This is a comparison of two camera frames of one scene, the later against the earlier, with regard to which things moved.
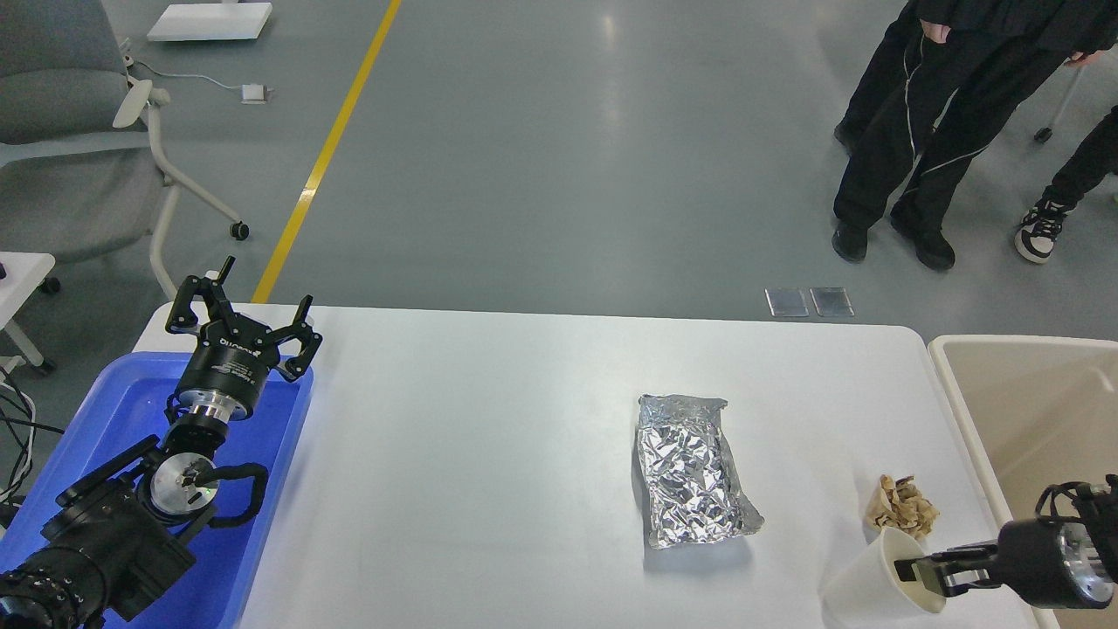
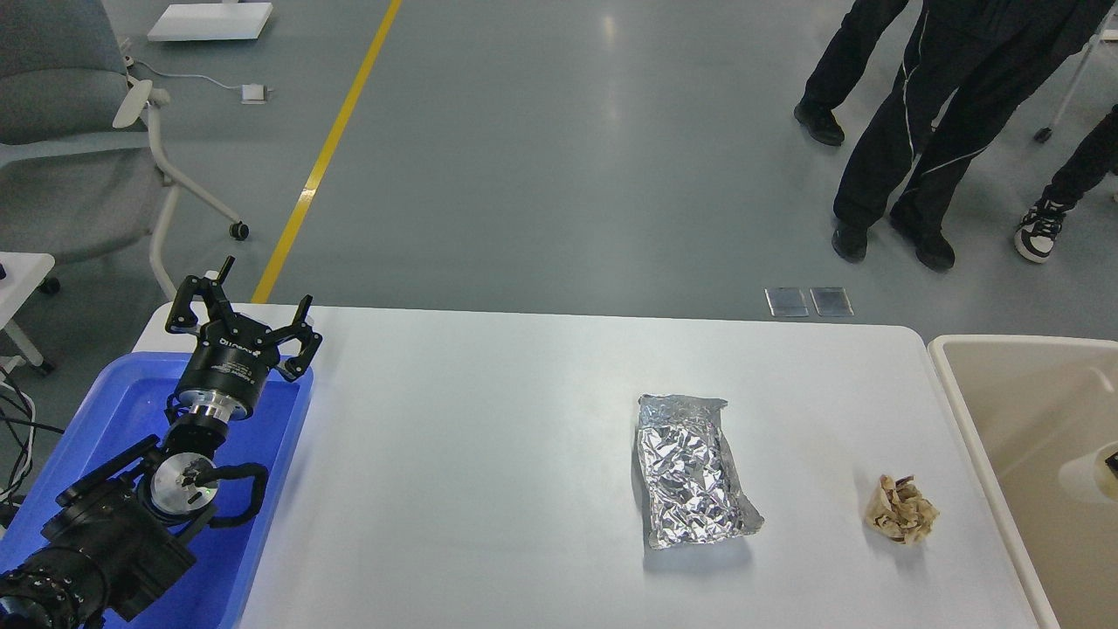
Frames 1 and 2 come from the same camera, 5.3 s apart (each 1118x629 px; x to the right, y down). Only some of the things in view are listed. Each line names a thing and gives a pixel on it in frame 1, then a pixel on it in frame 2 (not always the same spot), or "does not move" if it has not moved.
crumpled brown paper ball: [899, 504] does not move
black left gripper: [227, 369] does not move
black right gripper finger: [952, 572] → [1112, 462]
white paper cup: [866, 593] → [1091, 473]
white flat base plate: [211, 21] does not move
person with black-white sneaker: [1038, 230] does not move
